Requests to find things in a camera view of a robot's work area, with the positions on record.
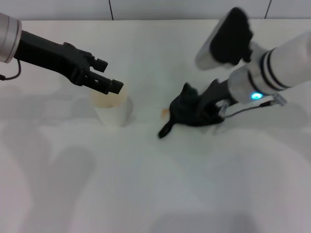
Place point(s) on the brown water stain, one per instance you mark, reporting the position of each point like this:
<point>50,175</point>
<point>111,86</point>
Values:
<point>165,111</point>

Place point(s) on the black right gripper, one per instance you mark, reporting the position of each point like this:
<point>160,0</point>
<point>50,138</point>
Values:
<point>218,92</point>

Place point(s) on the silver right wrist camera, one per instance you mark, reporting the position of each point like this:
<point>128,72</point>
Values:
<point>226,41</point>

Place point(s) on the dark blue rag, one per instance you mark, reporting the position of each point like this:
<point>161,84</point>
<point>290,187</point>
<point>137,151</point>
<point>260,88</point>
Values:
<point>189,109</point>

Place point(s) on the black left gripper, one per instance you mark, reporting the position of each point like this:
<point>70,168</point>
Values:
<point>48,55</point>

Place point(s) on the white paper cup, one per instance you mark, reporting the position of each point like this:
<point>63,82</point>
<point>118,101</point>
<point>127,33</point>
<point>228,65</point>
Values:
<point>111,111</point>

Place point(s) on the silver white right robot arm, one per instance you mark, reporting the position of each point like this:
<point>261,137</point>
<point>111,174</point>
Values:
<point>274,65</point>

